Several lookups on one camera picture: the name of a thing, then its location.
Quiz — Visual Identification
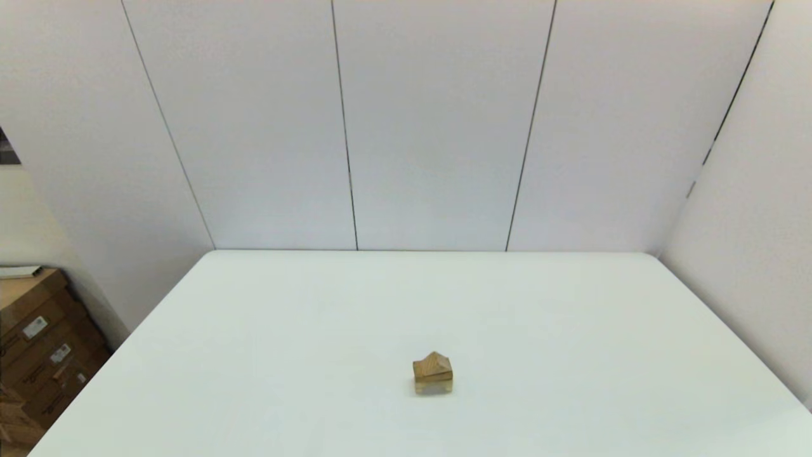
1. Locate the striped triangular wooden block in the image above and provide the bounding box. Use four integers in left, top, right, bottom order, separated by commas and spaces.
421, 351, 452, 375

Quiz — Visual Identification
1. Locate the rectangular wooden building block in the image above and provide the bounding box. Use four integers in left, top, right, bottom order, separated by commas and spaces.
412, 359, 454, 383

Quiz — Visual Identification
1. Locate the dark wall picture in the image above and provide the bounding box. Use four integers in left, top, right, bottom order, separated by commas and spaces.
0, 127, 22, 165

